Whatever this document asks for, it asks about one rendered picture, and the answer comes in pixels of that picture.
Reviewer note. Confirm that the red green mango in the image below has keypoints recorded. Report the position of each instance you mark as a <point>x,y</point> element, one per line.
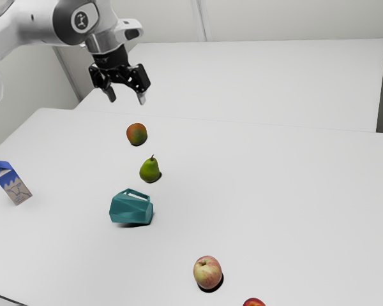
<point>136,133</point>

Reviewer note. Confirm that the teal faceted mug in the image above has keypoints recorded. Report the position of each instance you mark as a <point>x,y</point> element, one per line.
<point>131,208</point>

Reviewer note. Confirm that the pale red apple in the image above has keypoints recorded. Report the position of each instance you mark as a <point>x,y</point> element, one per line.
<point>207,271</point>

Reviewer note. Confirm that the green pear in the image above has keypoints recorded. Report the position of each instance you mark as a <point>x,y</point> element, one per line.
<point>149,171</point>

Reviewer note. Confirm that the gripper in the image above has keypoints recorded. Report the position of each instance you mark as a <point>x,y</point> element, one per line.
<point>116,65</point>

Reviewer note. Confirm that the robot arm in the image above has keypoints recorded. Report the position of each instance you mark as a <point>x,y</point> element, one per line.
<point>35,25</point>

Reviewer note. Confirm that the blue milk carton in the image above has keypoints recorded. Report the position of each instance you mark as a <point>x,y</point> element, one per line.
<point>12,185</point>

